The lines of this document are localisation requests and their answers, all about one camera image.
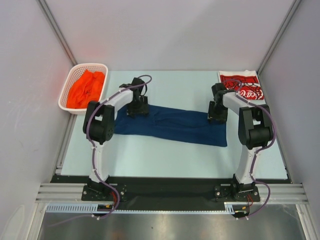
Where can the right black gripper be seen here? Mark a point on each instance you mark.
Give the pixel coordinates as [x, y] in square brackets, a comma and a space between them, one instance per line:
[217, 115]

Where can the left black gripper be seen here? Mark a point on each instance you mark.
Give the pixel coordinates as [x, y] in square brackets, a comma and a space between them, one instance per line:
[142, 110]

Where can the blue t shirt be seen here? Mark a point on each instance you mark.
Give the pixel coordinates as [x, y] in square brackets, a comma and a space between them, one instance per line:
[173, 124]

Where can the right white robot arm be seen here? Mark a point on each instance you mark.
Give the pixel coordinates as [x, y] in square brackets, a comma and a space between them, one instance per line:
[256, 132]

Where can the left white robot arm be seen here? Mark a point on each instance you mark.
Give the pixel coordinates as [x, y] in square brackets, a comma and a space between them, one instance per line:
[99, 127]

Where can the red folded Coca-Cola t shirt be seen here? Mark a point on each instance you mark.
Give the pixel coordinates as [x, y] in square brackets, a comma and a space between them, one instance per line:
[246, 83]

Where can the orange t shirt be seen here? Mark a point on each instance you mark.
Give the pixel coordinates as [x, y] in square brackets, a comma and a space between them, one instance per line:
[86, 89]

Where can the white plastic laundry basket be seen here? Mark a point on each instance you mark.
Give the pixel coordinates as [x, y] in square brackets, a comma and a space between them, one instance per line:
[74, 74]

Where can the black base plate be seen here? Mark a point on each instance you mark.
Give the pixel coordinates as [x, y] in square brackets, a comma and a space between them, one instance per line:
[162, 194]

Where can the aluminium extrusion rail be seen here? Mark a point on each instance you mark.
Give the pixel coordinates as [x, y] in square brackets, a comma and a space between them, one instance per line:
[72, 192]

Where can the right corner aluminium post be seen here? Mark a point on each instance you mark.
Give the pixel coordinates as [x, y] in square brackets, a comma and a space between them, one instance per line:
[279, 34]

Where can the corner aluminium post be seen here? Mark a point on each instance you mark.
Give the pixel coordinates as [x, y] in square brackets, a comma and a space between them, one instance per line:
[49, 16]
[279, 34]

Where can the left corner aluminium post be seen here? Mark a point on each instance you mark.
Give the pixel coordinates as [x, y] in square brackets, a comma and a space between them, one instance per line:
[49, 16]

